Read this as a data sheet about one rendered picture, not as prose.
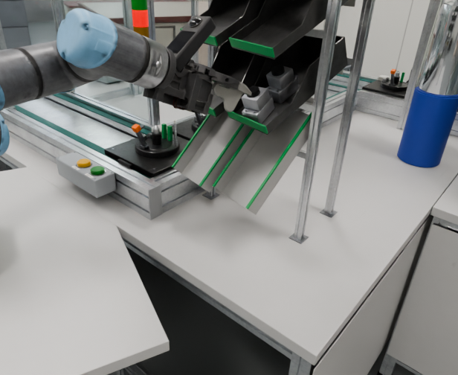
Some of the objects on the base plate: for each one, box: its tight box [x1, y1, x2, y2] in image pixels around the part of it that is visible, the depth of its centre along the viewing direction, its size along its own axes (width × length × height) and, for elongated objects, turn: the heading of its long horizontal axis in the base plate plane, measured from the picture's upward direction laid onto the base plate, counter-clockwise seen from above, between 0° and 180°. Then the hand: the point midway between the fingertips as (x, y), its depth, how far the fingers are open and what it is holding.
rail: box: [1, 109, 163, 220], centre depth 137 cm, size 6×89×11 cm, turn 46°
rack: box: [202, 0, 375, 244], centre depth 104 cm, size 21×36×80 cm, turn 46°
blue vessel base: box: [397, 86, 458, 167], centre depth 150 cm, size 16×16×27 cm
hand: (231, 85), depth 82 cm, fingers open, 8 cm apart
